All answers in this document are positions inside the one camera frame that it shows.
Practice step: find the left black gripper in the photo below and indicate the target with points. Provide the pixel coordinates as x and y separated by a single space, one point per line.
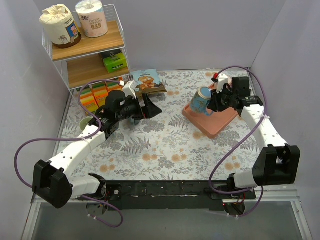
143 110

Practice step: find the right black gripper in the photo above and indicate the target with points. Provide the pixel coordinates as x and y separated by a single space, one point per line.
216 100

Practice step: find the patterned blue mug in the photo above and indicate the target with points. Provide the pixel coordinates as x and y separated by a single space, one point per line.
200 101

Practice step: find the dark teal mug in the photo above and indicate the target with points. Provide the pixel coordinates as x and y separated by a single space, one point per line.
134 121

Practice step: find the green mug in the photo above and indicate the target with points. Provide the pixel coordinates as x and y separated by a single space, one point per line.
84 122

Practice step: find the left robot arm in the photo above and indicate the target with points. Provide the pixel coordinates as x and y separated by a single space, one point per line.
52 180

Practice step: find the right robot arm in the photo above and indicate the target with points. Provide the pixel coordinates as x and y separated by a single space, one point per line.
277 163

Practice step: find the pink mug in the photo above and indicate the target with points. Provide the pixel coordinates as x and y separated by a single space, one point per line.
229 80

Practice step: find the snack bag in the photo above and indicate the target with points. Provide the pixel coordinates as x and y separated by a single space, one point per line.
147 82

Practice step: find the pink tray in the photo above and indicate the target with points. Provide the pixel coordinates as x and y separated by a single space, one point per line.
212 125

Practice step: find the floral table mat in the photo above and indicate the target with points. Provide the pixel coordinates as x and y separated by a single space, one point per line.
168 146

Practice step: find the middle sponge pack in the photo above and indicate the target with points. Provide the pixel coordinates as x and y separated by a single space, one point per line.
100 93

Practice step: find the green tissue box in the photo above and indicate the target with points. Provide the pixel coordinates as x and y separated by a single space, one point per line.
113 60

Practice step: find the left sponge pack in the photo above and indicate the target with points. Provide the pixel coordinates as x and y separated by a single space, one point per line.
88 100

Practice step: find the white toilet paper roll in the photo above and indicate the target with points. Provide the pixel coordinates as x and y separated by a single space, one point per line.
92 18

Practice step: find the beige toilet paper roll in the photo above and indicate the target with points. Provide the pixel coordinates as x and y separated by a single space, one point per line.
60 26

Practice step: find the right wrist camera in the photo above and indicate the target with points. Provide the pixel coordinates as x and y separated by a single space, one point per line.
220 79

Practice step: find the white wire wooden shelf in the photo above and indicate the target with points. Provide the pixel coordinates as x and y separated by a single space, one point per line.
82 63

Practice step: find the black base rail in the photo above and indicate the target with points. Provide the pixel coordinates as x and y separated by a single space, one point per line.
164 194

